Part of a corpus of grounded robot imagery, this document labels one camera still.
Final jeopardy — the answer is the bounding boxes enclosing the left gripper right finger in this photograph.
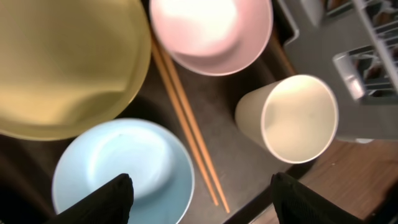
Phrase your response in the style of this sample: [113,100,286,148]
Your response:
[271,172,363,224]

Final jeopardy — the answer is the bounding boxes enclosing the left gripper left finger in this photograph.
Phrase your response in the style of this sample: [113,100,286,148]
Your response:
[45,174,134,224]

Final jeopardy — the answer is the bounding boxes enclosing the light blue bowl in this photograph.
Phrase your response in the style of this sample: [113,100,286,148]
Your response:
[52,118,195,224]

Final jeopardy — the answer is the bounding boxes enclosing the white cup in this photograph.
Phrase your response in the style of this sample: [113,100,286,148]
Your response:
[235,75,339,164]

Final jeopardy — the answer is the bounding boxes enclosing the grey dishwasher rack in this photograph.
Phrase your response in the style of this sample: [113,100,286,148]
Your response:
[276,0,397,141]

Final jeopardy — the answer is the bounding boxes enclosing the brown serving tray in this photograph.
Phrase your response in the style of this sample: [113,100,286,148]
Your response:
[0,0,318,224]

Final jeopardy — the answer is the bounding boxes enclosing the yellow plate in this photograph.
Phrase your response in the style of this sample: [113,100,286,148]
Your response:
[1,0,150,140]

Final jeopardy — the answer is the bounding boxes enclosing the right wooden chopstick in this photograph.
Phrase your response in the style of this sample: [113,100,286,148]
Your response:
[159,45,230,213]

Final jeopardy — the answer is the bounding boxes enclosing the wooden chopstick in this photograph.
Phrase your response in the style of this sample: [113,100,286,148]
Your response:
[159,45,230,213]
[151,37,219,206]

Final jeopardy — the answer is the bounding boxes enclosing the left wooden chopstick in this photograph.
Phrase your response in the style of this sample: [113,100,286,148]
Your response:
[151,37,219,206]

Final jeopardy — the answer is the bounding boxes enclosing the pink bowl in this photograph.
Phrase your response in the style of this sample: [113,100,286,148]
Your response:
[149,0,274,77]

